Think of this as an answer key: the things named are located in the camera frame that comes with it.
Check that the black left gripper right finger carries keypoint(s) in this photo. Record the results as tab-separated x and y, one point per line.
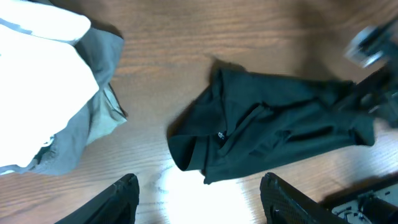
284	204

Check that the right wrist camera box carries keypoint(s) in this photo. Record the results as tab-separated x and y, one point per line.
374	43

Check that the grey folded t-shirt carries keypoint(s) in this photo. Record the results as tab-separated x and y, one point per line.
99	117

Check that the white folded t-shirt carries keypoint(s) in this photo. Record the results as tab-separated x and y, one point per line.
44	81

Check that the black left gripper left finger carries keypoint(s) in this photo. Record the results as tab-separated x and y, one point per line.
117	204

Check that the black t-shirt with logo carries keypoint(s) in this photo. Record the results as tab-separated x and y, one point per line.
245	123

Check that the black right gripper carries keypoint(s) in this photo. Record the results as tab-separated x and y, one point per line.
376	96

